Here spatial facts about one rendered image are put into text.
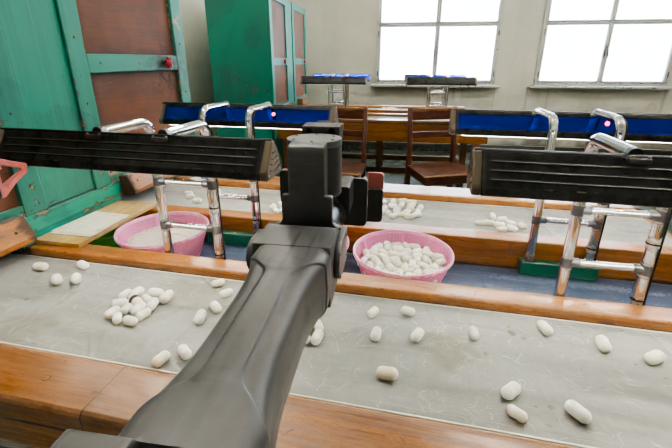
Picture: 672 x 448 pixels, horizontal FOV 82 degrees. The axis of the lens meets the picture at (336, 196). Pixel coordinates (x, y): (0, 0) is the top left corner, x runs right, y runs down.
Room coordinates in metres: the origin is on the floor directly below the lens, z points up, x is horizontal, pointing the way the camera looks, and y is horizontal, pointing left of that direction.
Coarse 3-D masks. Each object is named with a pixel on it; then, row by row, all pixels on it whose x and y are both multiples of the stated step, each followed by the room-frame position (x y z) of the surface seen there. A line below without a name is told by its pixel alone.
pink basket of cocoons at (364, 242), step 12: (360, 240) 0.99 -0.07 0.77; (372, 240) 1.03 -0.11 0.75; (384, 240) 1.04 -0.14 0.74; (396, 240) 1.05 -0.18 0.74; (408, 240) 1.04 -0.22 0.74; (432, 240) 1.01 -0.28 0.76; (360, 252) 0.97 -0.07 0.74; (444, 252) 0.95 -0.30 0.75; (360, 264) 0.88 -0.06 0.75; (384, 276) 0.82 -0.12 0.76; (396, 276) 0.80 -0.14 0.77; (408, 276) 0.80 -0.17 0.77; (420, 276) 0.80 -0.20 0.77; (432, 276) 0.82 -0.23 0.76
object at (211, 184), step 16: (96, 128) 0.78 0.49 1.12; (112, 128) 0.81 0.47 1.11; (128, 128) 0.86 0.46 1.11; (144, 128) 0.92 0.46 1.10; (176, 128) 0.79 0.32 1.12; (192, 128) 0.83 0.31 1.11; (208, 128) 0.90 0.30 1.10; (160, 176) 0.94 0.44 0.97; (160, 192) 0.93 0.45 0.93; (208, 192) 0.90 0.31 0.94; (160, 208) 0.93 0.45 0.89; (160, 224) 0.93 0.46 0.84; (176, 224) 0.93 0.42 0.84; (192, 224) 0.92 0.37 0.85; (208, 224) 0.92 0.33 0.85; (224, 256) 0.90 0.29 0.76
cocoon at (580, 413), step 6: (570, 402) 0.45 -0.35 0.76; (576, 402) 0.45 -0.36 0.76; (570, 408) 0.44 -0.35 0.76; (576, 408) 0.44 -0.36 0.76; (582, 408) 0.44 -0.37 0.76; (570, 414) 0.44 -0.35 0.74; (576, 414) 0.43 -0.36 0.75; (582, 414) 0.43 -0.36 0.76; (588, 414) 0.43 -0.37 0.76; (582, 420) 0.43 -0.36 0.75; (588, 420) 0.42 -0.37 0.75
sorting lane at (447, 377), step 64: (0, 320) 0.67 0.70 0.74; (64, 320) 0.67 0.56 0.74; (192, 320) 0.67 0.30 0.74; (384, 320) 0.67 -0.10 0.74; (448, 320) 0.67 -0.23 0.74; (512, 320) 0.67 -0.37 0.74; (320, 384) 0.50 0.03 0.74; (384, 384) 0.50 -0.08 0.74; (448, 384) 0.50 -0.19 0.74; (576, 384) 0.50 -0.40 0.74; (640, 384) 0.50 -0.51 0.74
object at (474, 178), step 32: (480, 160) 0.61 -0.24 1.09; (512, 160) 0.61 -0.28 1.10; (544, 160) 0.60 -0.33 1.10; (576, 160) 0.59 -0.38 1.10; (608, 160) 0.58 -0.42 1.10; (480, 192) 0.59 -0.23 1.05; (512, 192) 0.58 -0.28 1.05; (544, 192) 0.57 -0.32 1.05; (576, 192) 0.56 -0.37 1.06; (608, 192) 0.55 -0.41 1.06; (640, 192) 0.55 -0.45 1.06
